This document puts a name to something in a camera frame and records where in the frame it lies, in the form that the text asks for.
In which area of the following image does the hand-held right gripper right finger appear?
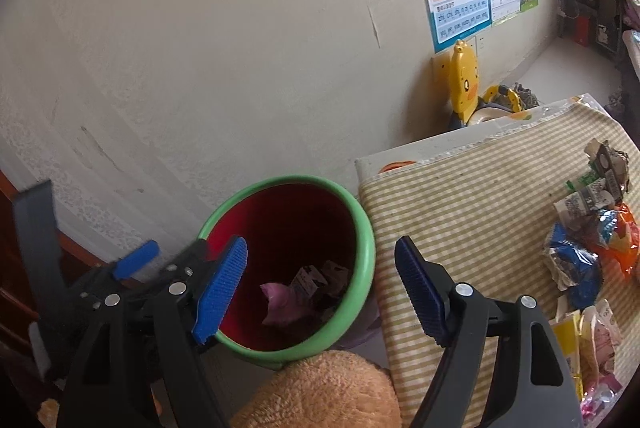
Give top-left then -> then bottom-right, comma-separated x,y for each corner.
394,235 -> 586,428

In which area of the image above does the yellow flat packet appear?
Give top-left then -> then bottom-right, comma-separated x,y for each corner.
550,308 -> 586,401

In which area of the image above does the dark printed crumpled paper ball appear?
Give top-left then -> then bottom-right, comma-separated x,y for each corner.
585,139 -> 632,193

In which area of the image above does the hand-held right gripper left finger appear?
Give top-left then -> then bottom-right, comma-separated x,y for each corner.
55,235 -> 249,428

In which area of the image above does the pink and white packet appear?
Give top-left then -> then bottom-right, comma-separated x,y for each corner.
580,298 -> 626,384

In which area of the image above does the shiny pink wrapper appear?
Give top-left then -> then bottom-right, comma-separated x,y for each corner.
577,375 -> 626,419

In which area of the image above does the small white printed carton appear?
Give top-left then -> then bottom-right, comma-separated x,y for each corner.
292,264 -> 326,296

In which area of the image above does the white printed table cover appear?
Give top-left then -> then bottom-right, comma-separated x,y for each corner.
355,95 -> 596,196

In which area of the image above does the person's fuzzy tan clothing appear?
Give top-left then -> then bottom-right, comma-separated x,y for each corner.
230,350 -> 403,428

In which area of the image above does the red bin with green rim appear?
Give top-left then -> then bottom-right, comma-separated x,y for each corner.
196,175 -> 377,365

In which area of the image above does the beige wall plate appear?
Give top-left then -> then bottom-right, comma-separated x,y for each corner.
432,55 -> 452,91

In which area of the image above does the dark brown crumpled wrapper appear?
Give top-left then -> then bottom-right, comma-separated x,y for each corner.
320,260 -> 351,305

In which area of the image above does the green and white wrapper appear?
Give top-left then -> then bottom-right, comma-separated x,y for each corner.
554,175 -> 618,229

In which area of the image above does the orange plastic wrapper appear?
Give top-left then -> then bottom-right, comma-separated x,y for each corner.
587,203 -> 640,281

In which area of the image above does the blue foil wrapper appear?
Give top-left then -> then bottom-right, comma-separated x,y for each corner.
544,223 -> 603,309

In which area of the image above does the pink crumpled wrapper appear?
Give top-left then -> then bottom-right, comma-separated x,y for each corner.
259,282 -> 316,328

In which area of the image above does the red box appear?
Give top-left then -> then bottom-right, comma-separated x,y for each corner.
572,15 -> 593,46

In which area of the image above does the yellow duck toy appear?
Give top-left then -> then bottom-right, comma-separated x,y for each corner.
446,40 -> 483,129

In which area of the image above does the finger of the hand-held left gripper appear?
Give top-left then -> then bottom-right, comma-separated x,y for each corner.
75,239 -> 162,309
150,238 -> 211,291

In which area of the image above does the white wall socket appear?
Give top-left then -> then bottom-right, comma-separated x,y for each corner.
465,32 -> 488,58

